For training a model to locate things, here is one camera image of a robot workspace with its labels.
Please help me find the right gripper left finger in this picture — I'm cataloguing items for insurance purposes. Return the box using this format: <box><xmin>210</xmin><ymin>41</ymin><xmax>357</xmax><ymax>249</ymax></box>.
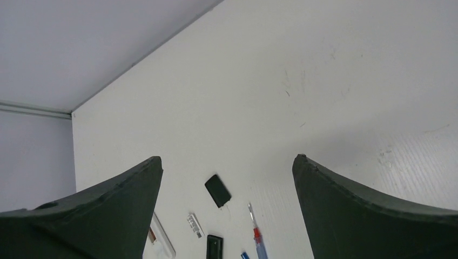
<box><xmin>1</xmin><ymin>156</ymin><xmax>163</xmax><ymax>258</ymax></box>

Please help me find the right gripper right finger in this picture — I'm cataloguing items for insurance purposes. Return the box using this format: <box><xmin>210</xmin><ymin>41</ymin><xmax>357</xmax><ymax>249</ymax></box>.
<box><xmin>292</xmin><ymin>154</ymin><xmax>457</xmax><ymax>258</ymax></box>

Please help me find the white remote control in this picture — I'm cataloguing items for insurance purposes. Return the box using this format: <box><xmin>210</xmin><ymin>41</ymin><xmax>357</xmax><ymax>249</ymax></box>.
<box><xmin>143</xmin><ymin>213</ymin><xmax>176</xmax><ymax>259</ymax></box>

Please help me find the white battery cover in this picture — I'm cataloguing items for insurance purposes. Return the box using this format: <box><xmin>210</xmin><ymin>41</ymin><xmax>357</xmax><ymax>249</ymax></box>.
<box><xmin>187</xmin><ymin>213</ymin><xmax>205</xmax><ymax>238</ymax></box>

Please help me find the blue red screwdriver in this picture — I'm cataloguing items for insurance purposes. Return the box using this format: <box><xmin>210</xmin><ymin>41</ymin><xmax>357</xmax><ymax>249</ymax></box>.
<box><xmin>247</xmin><ymin>203</ymin><xmax>268</xmax><ymax>259</ymax></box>

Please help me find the blue battery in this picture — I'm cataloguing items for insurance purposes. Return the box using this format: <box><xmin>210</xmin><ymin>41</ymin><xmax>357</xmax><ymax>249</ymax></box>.
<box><xmin>240</xmin><ymin>252</ymin><xmax>250</xmax><ymax>259</ymax></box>

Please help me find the black remote control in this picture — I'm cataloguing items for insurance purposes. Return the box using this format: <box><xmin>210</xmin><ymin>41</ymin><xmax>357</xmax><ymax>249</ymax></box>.
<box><xmin>206</xmin><ymin>234</ymin><xmax>224</xmax><ymax>259</ymax></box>

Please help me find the black battery cover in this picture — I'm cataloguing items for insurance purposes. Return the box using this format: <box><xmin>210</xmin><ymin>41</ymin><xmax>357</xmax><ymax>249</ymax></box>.
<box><xmin>204</xmin><ymin>174</ymin><xmax>232</xmax><ymax>208</ymax></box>

